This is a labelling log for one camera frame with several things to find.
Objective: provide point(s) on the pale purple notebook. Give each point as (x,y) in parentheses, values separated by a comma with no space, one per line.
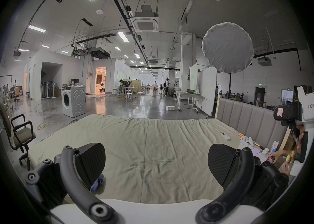
(256,151)

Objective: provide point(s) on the white washing machine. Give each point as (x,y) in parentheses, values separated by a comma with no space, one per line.
(73,101)

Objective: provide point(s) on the white box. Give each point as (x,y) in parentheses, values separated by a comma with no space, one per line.
(170,108)

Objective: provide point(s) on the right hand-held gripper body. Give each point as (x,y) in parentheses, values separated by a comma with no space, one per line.
(308,110)

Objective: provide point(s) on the white remote control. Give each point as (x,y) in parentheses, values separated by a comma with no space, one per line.
(225,136)

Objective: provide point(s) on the round softbox lamp on stand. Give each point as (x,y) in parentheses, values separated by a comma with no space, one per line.
(228,47)

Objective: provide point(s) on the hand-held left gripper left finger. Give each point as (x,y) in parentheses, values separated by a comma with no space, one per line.
(73,188)

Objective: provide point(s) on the black office chair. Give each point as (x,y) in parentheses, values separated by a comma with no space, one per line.
(23,135)

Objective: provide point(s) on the grey padded headboard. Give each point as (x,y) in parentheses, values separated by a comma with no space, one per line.
(247,119)

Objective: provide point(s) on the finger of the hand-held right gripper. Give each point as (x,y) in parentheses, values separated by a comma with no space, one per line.
(289,113)

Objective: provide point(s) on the white hand controller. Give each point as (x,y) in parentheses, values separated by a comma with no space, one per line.
(246,141)

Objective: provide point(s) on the small white carton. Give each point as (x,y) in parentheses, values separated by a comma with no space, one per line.
(274,146)

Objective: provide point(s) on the white folding table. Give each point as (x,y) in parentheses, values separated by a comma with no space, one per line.
(190,94)

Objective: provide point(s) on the bed with pale green sheet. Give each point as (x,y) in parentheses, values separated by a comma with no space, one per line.
(157,149)

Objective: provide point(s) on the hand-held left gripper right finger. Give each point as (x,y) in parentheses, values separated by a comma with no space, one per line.
(245,176)

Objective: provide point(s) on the blue garment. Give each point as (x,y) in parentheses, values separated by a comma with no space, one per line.
(97,183)

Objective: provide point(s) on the row of standing fans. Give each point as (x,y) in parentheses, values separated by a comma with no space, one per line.
(49,89)

